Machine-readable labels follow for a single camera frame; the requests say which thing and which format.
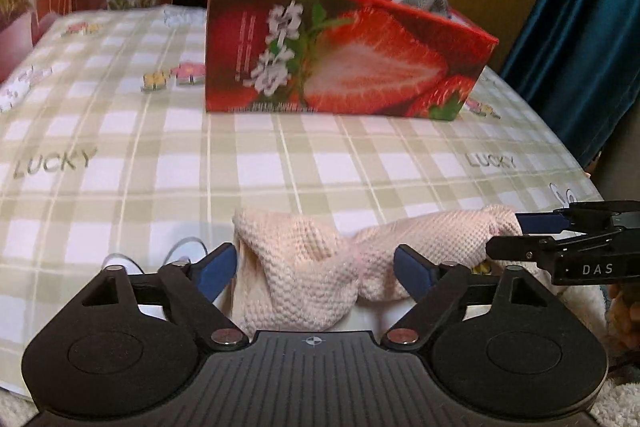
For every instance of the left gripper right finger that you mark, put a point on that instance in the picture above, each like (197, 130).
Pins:
(438, 291)

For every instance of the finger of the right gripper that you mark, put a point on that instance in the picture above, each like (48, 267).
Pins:
(536, 248)
(542, 222)

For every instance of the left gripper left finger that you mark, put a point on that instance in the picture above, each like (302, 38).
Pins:
(192, 288)

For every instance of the pink knitted cloth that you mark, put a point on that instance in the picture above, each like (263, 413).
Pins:
(298, 274)

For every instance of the person's right hand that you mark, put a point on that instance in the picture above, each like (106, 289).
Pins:
(622, 322)

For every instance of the checkered plaid tablecloth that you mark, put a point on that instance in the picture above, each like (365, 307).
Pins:
(112, 152)

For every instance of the teal curtain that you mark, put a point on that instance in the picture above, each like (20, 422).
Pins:
(576, 64)

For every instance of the red strawberry cardboard box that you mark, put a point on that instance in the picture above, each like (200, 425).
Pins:
(361, 57)

